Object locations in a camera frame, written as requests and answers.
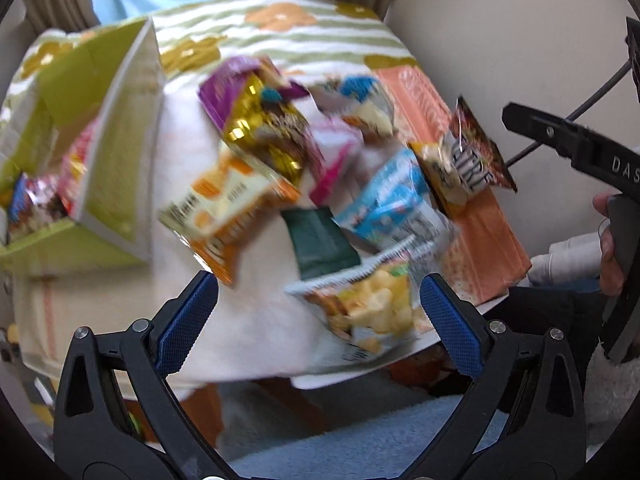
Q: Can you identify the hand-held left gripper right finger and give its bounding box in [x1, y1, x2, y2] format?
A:
[415, 272, 587, 480]

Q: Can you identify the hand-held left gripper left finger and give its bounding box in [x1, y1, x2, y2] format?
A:
[54, 270, 236, 480]

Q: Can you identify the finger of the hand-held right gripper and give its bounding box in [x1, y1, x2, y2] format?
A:
[502, 102, 613, 173]

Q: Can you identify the blue white sticks snack packet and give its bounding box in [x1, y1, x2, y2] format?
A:
[332, 147, 461, 257]

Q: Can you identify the gold chocolate snack packet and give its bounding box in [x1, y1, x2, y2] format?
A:
[221, 74, 322, 187]

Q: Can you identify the green cardboard box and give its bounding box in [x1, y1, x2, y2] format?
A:
[0, 15, 167, 267]

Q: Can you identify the person's right forearm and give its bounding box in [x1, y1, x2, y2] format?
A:
[529, 237, 604, 287]

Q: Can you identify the person's right hand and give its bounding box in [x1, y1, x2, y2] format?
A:
[592, 192, 627, 297]

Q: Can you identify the floral printed tablecloth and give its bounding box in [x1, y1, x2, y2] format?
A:
[0, 0, 534, 402]

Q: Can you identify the black red snack packet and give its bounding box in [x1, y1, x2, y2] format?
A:
[440, 95, 519, 196]

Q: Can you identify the white packet with yellow chips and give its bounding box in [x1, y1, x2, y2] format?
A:
[284, 237, 454, 362]

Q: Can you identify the brown table leg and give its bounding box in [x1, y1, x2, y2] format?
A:
[175, 382, 224, 449]

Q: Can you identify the yellow snack packet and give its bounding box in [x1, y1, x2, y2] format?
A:
[407, 142, 471, 219]

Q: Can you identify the orange snack packet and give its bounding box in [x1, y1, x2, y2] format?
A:
[158, 152, 302, 287]

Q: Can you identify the dark green snack packet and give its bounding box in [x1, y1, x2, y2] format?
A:
[280, 207, 362, 281]

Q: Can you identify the white blue chips packet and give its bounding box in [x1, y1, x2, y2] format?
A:
[309, 73, 397, 144]

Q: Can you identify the red shiny snack packet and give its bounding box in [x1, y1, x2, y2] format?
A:
[56, 129, 97, 222]

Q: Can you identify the dark blue snack packet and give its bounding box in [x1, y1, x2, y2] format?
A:
[7, 172, 67, 242]

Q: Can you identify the pink strawberry snack packet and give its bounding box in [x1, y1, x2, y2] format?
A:
[307, 120, 372, 209]

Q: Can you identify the purple snack packet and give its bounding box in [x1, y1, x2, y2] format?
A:
[197, 56, 312, 127]

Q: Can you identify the black metal frame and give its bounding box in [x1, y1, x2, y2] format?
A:
[505, 17, 640, 169]

